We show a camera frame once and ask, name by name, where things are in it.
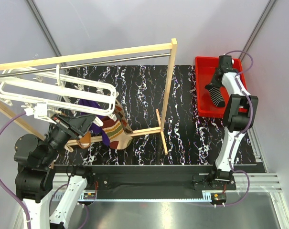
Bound black marble pattern mat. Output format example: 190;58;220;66
56;65;224;166

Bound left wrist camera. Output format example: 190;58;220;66
23;103;55;124

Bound brown orange striped sock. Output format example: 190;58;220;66
102;116;133;150

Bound metal hanging rod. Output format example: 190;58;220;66
0;53;171;78

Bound white plastic clip hanger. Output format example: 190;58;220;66
0;66;118;121

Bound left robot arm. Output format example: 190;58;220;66
14;114;96;229

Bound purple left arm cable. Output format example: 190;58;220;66
0;112;32;229

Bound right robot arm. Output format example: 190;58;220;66
205;54;258;190

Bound beige argyle sock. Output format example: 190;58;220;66
114;100;133;134

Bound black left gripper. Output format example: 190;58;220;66
41;111;97;165

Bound purple sock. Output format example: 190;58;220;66
77;99;110;147

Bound wooden clothes rack frame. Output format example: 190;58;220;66
0;38;178;148

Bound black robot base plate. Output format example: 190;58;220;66
91;165;235;202

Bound red plastic bin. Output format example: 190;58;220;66
195;56;250;119

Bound black striped sock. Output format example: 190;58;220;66
205;84;225;107

